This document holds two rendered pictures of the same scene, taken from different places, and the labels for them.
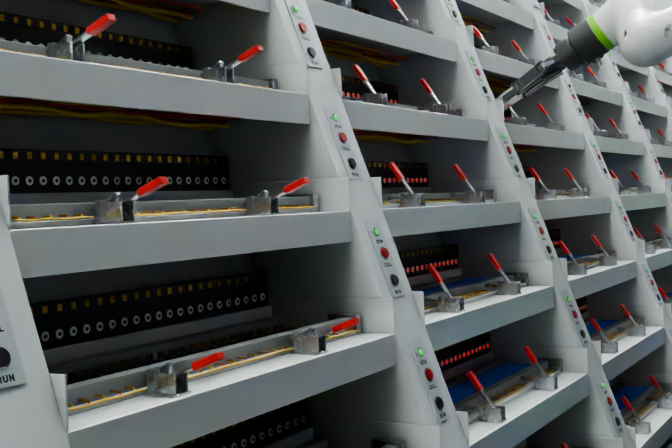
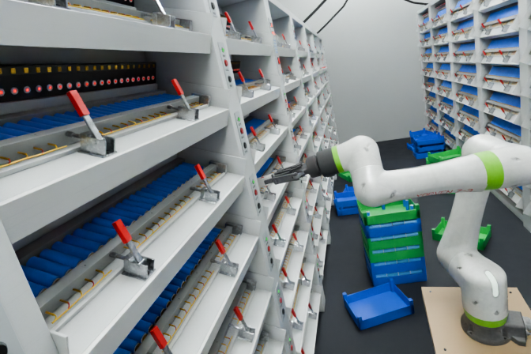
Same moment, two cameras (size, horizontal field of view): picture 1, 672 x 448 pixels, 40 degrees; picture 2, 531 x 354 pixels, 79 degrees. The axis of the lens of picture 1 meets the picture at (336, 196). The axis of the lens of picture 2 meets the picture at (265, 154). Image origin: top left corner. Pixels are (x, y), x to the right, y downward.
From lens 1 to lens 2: 1.40 m
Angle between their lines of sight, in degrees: 27
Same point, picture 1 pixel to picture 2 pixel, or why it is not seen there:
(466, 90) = (246, 212)
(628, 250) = (306, 227)
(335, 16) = (129, 318)
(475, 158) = not seen: hidden behind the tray
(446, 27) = (238, 163)
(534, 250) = (275, 320)
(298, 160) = not seen: outside the picture
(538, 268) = (276, 331)
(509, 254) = not seen: hidden behind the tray
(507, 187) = (265, 281)
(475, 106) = (251, 225)
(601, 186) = (299, 193)
